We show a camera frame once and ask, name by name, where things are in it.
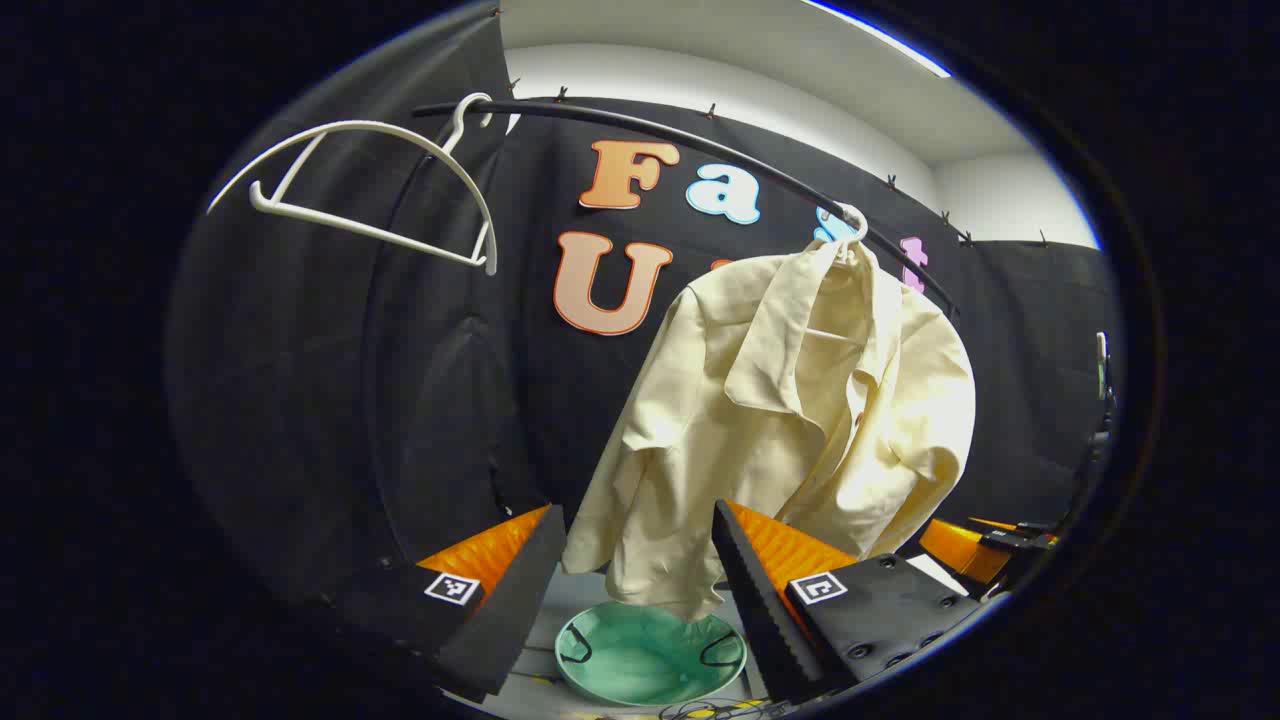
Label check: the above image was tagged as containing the black clothes rack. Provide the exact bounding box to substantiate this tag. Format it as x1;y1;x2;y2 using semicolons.
412;97;961;316

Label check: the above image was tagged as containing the black equipment stand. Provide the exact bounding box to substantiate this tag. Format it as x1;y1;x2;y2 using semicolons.
1060;330;1119;531

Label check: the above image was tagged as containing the cream button shirt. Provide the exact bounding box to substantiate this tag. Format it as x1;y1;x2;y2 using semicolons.
562;240;977;623

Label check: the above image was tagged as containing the black backdrop cloth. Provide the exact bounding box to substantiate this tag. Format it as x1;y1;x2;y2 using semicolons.
165;10;1121;611

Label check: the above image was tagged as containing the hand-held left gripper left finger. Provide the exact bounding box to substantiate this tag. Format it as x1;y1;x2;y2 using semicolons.
300;503;569;703

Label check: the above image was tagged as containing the white plastic shirt hanger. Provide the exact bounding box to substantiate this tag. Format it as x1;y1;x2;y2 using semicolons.
803;203;871;346

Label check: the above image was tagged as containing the bundle of black cables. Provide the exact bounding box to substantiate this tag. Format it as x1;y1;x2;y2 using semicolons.
660;698;791;720

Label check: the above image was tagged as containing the green laundry hamper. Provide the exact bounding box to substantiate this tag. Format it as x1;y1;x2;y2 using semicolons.
555;600;748;707

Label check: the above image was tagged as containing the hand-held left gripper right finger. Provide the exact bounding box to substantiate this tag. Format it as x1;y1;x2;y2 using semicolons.
712;498;986;706

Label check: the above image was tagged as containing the empty white plastic hanger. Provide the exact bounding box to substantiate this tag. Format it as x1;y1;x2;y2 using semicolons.
207;92;499;277

